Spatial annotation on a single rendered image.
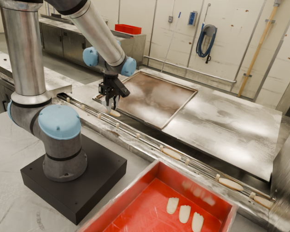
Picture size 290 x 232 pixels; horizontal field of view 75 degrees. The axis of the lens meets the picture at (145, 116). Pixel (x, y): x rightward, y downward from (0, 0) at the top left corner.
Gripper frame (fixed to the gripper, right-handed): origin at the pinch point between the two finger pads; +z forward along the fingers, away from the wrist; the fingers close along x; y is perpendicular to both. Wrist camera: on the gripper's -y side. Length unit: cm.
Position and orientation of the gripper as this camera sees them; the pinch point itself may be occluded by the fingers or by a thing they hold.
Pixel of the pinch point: (112, 110)
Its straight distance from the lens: 104.3
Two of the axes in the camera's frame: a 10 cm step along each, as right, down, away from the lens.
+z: -1.3, 8.6, 5.0
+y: -8.2, -3.7, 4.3
